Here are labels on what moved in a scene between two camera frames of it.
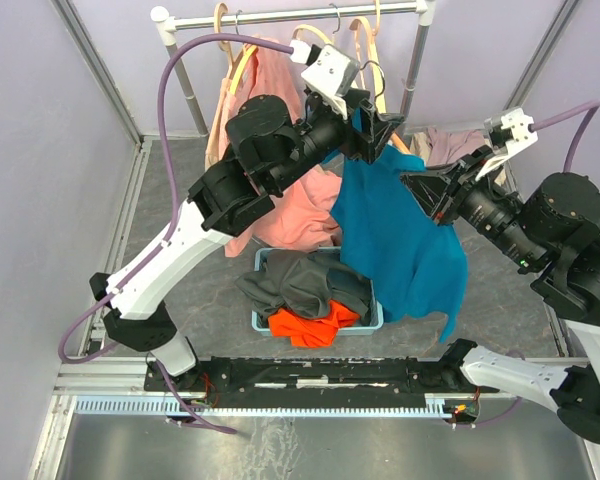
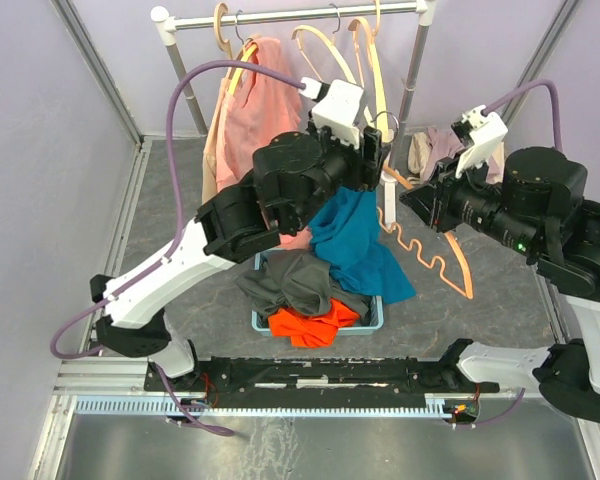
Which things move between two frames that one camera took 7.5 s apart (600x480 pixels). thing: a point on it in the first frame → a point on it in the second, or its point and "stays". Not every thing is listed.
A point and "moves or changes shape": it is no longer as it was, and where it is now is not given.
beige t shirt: (213, 147) stays
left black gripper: (365, 146) → (366, 174)
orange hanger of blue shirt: (394, 137) → (468, 294)
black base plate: (325, 375) stays
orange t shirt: (309, 332) stays
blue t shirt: (391, 246) moves or changes shape
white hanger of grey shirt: (309, 27) moves or changes shape
